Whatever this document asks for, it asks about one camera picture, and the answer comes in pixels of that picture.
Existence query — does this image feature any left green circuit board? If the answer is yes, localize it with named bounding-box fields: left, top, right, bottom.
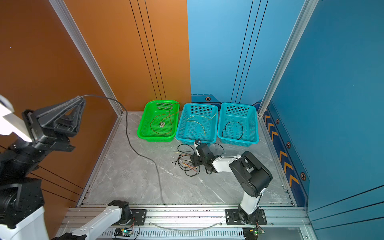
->
left=114, top=228, right=134, bottom=238

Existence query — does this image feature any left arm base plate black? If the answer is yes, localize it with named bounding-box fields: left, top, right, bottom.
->
left=118, top=209, right=147, bottom=227

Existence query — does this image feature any tangled black cable bundle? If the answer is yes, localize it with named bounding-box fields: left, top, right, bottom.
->
left=171, top=143, right=225, bottom=178

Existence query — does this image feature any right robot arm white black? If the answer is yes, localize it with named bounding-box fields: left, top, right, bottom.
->
left=191, top=140, right=273, bottom=226

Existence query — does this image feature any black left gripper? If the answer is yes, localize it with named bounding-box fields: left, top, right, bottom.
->
left=6, top=98, right=85, bottom=181

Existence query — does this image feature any right green circuit board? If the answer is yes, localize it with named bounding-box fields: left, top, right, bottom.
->
left=243, top=228, right=265, bottom=240

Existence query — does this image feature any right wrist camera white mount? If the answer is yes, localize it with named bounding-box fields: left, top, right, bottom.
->
left=194, top=140, right=202, bottom=148

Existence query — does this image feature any black wire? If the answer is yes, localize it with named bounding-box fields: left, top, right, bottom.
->
left=221, top=121, right=244, bottom=141

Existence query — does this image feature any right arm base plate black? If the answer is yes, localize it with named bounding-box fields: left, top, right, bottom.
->
left=225, top=208, right=268, bottom=226

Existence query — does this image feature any green plastic basket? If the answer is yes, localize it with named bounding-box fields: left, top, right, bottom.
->
left=137, top=100, right=181, bottom=142

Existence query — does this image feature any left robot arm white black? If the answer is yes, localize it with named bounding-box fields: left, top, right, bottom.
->
left=1, top=96, right=86, bottom=240

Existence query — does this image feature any aluminium corner frame post right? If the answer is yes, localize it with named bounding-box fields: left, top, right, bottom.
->
left=258, top=0, right=319, bottom=118

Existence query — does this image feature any aluminium corner frame post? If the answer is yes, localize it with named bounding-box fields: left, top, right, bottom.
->
left=49, top=0, right=117, bottom=100
left=258, top=0, right=319, bottom=118

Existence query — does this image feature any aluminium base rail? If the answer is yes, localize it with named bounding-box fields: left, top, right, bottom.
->
left=56, top=205, right=313, bottom=240

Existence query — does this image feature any teal plastic basket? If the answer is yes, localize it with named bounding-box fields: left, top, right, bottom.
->
left=218, top=103, right=259, bottom=147
left=175, top=103, right=219, bottom=145

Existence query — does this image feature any right teal plastic basket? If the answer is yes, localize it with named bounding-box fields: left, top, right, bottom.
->
left=218, top=103, right=259, bottom=147

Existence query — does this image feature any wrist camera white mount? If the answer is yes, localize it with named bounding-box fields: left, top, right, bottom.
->
left=1, top=96, right=32, bottom=142
left=194, top=140, right=202, bottom=148

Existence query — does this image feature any thin yellow wire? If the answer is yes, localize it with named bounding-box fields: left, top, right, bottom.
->
left=186, top=112, right=218, bottom=136

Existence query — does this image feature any green circuit board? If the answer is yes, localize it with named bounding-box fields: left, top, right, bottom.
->
left=114, top=228, right=134, bottom=238
left=243, top=228, right=265, bottom=240

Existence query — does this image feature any middle teal plastic basket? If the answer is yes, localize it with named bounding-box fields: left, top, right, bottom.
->
left=175, top=103, right=219, bottom=145

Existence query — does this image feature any aluminium corner frame post left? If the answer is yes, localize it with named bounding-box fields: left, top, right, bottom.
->
left=49, top=0, right=117, bottom=100

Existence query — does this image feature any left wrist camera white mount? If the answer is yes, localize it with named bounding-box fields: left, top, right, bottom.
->
left=1, top=96, right=32, bottom=142

